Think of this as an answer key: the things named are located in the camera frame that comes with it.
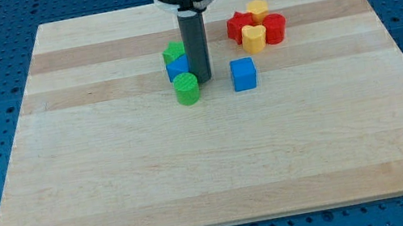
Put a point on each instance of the red star block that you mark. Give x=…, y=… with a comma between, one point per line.
x=235, y=25

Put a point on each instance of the blue angular block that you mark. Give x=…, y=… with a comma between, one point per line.
x=176, y=67

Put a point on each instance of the green star block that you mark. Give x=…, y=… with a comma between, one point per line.
x=173, y=51

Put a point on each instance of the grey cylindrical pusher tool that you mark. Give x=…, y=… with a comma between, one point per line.
x=193, y=33

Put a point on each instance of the yellow heart block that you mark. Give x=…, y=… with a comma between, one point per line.
x=253, y=38

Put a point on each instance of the green cylinder block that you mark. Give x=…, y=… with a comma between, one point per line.
x=186, y=88

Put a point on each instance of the red cylinder block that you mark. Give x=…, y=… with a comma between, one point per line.
x=275, y=25

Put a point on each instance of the blue cube block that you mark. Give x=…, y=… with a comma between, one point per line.
x=243, y=74

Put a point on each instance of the yellow hexagon block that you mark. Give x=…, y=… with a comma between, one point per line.
x=259, y=10

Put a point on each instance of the light wooden board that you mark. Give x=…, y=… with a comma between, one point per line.
x=102, y=141

